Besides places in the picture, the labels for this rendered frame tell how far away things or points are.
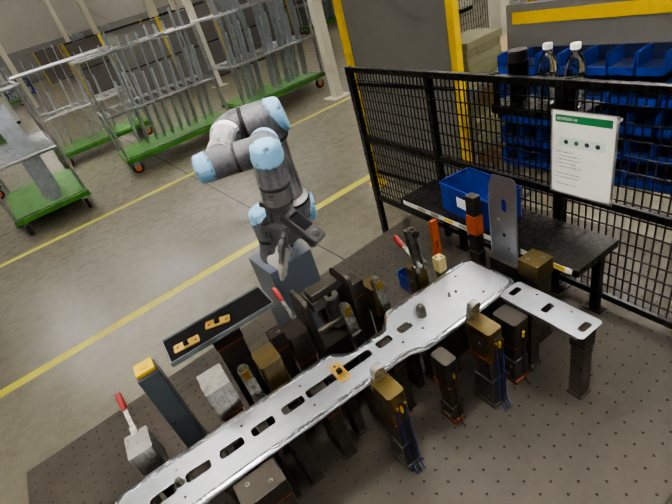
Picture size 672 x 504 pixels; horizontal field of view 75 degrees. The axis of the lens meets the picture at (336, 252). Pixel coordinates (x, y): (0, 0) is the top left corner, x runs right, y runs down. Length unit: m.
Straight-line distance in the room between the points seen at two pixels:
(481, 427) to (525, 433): 0.13
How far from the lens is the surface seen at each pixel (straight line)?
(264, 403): 1.43
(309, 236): 1.07
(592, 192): 1.73
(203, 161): 1.13
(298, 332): 1.47
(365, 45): 4.10
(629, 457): 1.59
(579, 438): 1.60
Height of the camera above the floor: 2.04
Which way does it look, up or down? 33 degrees down
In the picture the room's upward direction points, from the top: 17 degrees counter-clockwise
